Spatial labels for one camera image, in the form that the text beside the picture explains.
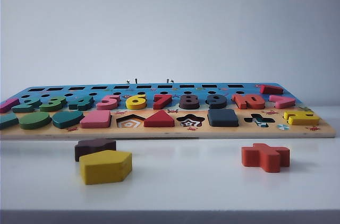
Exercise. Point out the dark blue number nine piece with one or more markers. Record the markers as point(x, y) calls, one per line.
point(217, 106)

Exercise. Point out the pink number five piece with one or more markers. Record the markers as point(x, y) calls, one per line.
point(106, 106)

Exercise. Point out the dark blue square block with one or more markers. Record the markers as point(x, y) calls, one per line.
point(222, 119)

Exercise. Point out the green oval puzzle piece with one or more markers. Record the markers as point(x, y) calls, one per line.
point(34, 121)

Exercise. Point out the orange cross block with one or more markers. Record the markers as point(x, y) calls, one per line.
point(265, 157)

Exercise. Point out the red triangle puzzle piece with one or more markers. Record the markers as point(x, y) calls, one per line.
point(159, 121)

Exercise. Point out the brown star block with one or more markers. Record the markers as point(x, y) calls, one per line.
point(93, 145)

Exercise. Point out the orange number ten piece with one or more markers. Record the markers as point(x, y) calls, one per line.
point(240, 103)

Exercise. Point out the teal rectangle puzzle piece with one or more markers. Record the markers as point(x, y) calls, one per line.
point(8, 122)

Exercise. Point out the green number three piece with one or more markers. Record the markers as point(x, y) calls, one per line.
point(53, 107)

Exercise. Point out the red number seven piece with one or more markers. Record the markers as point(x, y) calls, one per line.
point(159, 104)

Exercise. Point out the yellow pentagon block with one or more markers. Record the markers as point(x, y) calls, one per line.
point(106, 168)

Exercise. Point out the brown number eight piece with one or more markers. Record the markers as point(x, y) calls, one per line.
point(190, 106)

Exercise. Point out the teal number four piece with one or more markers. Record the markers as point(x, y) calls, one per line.
point(79, 106)

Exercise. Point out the pink sign puzzle piece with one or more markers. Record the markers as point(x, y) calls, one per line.
point(284, 104)

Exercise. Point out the red bar sign piece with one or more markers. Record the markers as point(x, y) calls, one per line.
point(271, 90)

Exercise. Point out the colourful wooden puzzle board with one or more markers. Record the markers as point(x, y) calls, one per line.
point(239, 131)

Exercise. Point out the pink square puzzle piece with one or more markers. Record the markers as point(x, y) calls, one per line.
point(95, 121)

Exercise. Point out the teal number two piece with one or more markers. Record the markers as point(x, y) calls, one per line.
point(26, 106)

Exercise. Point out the pink number one piece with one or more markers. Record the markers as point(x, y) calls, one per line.
point(8, 105)

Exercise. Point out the yellow sign puzzle piece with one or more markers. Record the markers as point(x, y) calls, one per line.
point(302, 121)

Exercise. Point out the yellow number six piece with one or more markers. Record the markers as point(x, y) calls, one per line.
point(135, 106)

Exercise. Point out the teal rounded puzzle piece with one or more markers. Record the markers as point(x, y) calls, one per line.
point(66, 120)

